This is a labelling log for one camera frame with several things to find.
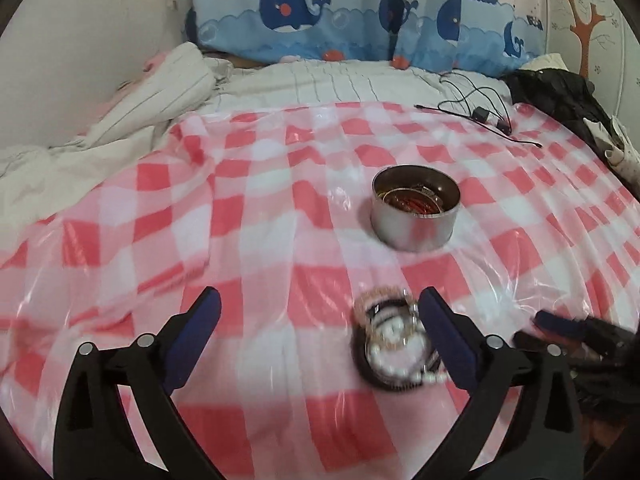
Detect pink bead bracelet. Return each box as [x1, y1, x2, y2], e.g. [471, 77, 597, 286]
[354, 287, 421, 321]

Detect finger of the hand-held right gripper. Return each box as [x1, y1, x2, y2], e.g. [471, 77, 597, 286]
[534, 310, 601, 342]
[514, 331, 571, 359]

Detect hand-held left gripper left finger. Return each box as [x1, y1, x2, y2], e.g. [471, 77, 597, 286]
[52, 286, 222, 480]

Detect red white checked plastic cloth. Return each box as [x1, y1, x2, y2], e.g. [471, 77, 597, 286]
[0, 100, 640, 480]

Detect black cable with adapter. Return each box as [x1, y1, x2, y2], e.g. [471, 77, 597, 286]
[445, 75, 543, 148]
[414, 72, 506, 123]

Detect white bead bracelet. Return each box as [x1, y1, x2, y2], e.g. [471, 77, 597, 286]
[365, 317, 451, 386]

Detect tangle of red gold cord bracelets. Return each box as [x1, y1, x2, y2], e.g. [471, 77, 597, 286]
[376, 185, 446, 216]

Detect white striped bedding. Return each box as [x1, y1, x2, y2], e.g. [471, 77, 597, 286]
[0, 42, 516, 221]

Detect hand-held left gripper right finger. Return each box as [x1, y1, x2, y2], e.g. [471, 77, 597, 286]
[415, 286, 586, 480]

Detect black jacket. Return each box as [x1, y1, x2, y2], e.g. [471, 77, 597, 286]
[505, 65, 626, 161]

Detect blue whale print pillow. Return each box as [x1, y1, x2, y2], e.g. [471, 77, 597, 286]
[395, 0, 546, 73]
[192, 0, 418, 63]

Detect round silver metal tin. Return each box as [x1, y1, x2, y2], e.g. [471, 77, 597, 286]
[370, 165, 461, 252]

